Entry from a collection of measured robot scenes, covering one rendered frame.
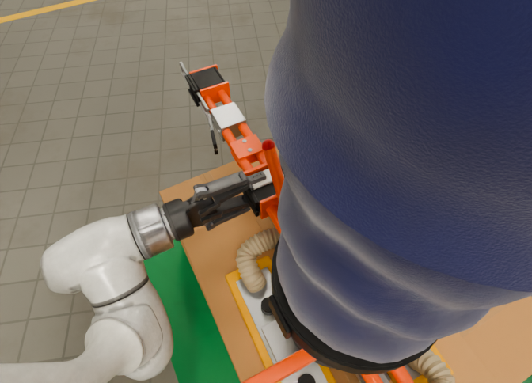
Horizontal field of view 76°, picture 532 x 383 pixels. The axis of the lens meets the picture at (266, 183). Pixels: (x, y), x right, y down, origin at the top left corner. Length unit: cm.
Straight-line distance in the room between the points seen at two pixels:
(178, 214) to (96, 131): 208
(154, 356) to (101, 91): 250
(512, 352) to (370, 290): 120
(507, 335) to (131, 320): 118
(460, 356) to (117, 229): 65
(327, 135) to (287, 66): 5
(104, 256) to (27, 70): 295
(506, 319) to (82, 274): 128
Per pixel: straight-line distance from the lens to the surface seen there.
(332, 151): 15
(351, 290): 26
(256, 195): 65
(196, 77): 90
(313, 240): 26
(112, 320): 64
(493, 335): 143
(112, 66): 320
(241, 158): 71
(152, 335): 66
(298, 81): 17
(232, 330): 71
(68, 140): 270
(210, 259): 76
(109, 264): 63
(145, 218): 63
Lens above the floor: 174
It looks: 55 degrees down
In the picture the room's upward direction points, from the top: straight up
